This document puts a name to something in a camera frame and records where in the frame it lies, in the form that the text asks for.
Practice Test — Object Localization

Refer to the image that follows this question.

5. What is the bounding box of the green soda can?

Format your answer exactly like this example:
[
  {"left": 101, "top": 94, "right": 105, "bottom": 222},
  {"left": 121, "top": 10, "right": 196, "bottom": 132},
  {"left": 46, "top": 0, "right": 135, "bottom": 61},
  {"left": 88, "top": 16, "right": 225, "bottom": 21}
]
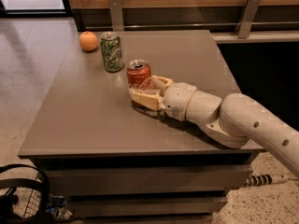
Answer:
[{"left": 100, "top": 32, "right": 123, "bottom": 73}]

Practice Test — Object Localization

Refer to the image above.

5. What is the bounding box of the red coke can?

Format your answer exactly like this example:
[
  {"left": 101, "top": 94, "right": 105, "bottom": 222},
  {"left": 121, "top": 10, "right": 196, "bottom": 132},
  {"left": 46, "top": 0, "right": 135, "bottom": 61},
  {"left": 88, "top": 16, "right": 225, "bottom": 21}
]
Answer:
[{"left": 125, "top": 59, "right": 154, "bottom": 107}]

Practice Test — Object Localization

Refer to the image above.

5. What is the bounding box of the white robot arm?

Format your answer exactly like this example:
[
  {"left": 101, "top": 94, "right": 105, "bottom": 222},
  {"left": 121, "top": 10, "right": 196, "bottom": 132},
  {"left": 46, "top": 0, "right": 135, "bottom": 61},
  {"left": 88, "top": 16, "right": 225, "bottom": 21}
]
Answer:
[{"left": 129, "top": 76, "right": 299, "bottom": 175}]

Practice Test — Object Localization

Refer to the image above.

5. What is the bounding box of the right metal bracket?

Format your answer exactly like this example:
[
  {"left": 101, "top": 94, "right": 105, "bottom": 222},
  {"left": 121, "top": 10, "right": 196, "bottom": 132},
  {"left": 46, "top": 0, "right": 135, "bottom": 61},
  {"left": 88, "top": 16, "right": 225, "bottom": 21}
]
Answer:
[{"left": 235, "top": 0, "right": 261, "bottom": 39}]

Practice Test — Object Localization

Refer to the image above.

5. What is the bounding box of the wire basket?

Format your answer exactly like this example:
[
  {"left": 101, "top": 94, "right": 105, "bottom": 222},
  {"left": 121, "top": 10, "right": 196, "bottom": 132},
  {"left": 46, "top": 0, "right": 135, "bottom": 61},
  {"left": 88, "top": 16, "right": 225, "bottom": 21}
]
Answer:
[{"left": 23, "top": 189, "right": 41, "bottom": 217}]

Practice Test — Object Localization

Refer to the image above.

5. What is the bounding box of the horizontal metal rail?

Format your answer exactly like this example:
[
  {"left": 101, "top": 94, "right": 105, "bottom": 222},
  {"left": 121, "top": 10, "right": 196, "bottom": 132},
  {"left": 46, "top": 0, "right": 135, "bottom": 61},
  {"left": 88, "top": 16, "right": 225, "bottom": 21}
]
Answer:
[{"left": 84, "top": 21, "right": 299, "bottom": 30}]

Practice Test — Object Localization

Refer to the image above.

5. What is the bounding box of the white power strip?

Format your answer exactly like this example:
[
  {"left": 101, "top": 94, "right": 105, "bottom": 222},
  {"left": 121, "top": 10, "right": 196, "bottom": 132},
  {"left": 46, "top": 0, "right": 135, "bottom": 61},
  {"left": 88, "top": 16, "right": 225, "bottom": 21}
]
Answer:
[{"left": 243, "top": 175, "right": 289, "bottom": 187}]

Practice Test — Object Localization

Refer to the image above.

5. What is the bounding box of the black bag strap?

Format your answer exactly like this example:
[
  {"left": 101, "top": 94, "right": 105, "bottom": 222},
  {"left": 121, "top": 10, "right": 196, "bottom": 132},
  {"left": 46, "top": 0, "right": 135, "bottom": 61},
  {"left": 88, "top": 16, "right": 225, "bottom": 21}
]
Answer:
[{"left": 0, "top": 163, "right": 50, "bottom": 224}]

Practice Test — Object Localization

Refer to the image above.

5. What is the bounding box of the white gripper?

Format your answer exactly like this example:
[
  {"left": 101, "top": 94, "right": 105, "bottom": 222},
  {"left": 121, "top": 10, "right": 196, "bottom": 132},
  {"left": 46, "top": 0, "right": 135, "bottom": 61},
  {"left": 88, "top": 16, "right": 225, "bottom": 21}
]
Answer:
[{"left": 129, "top": 76, "right": 197, "bottom": 121}]

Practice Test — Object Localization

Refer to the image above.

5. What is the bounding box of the left metal bracket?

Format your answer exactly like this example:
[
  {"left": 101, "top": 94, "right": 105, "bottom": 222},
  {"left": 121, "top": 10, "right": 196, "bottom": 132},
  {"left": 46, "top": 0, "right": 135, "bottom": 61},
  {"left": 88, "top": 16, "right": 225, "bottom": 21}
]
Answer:
[{"left": 108, "top": 0, "right": 124, "bottom": 31}]

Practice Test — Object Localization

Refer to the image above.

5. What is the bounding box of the crumpled plastic wrapper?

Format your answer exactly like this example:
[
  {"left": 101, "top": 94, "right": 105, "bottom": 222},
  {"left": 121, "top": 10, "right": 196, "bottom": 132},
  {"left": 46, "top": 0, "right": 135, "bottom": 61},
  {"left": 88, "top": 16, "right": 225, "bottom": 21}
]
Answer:
[{"left": 47, "top": 195, "right": 73, "bottom": 221}]

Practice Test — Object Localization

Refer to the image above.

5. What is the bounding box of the grey side counter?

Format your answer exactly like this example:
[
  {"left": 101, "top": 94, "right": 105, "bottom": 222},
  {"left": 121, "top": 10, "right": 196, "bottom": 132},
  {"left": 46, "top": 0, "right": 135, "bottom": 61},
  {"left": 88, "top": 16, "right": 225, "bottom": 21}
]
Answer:
[{"left": 211, "top": 30, "right": 299, "bottom": 44}]

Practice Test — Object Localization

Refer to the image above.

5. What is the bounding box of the metal bracket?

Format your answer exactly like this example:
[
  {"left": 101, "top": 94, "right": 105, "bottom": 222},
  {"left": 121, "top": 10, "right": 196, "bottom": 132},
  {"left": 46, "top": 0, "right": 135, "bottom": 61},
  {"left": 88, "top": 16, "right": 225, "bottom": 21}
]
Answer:
[
  {"left": 108, "top": 0, "right": 124, "bottom": 31},
  {"left": 235, "top": 0, "right": 261, "bottom": 39}
]

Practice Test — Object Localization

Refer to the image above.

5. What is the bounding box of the grey drawer cabinet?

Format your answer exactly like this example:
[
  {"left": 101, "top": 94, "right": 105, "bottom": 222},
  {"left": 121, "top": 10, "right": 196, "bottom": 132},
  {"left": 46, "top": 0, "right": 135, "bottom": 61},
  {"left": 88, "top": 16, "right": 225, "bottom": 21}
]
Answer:
[{"left": 19, "top": 44, "right": 259, "bottom": 224}]

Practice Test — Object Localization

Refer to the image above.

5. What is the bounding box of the orange fruit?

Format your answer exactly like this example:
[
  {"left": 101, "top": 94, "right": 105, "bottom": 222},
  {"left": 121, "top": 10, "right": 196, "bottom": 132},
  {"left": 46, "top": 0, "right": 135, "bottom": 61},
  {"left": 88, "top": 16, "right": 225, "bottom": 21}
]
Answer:
[{"left": 79, "top": 32, "right": 98, "bottom": 51}]

